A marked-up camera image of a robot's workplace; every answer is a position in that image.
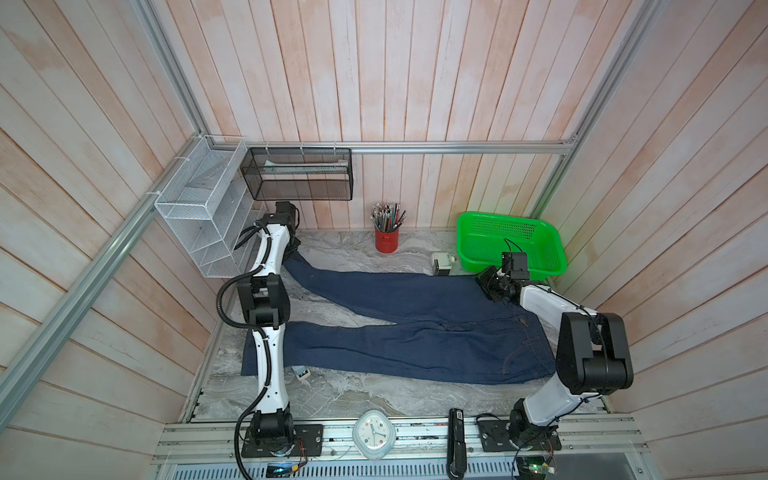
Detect dark blue denim trousers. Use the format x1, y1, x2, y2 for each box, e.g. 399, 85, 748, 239
241, 251, 557, 386

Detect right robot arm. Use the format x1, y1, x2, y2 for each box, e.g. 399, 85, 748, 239
476, 267, 634, 450

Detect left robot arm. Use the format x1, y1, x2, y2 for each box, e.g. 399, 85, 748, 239
216, 201, 300, 479

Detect green plastic basket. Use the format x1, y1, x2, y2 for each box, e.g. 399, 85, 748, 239
456, 212, 568, 281

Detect small white grey box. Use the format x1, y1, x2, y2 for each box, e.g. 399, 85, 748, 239
430, 251, 457, 276

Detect red pencil cup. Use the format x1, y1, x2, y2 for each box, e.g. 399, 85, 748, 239
374, 230, 399, 254

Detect pencils in cup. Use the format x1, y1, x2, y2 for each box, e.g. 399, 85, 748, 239
370, 202, 407, 234

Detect black remote control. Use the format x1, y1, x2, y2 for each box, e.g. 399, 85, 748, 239
446, 408, 467, 480

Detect white analog clock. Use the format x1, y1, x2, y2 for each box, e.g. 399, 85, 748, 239
352, 410, 397, 460

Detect light blue phone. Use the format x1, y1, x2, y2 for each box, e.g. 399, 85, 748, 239
292, 366, 311, 381

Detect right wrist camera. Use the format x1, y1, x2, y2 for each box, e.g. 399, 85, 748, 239
500, 251, 530, 281

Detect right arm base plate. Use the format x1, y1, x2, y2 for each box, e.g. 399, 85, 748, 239
476, 416, 563, 453

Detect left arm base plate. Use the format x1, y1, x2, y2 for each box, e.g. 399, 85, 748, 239
240, 424, 324, 458

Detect black mesh wall basket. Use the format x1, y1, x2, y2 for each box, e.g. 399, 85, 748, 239
240, 146, 354, 201

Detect white wire mesh shelf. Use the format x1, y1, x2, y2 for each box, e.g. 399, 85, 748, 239
155, 135, 255, 279

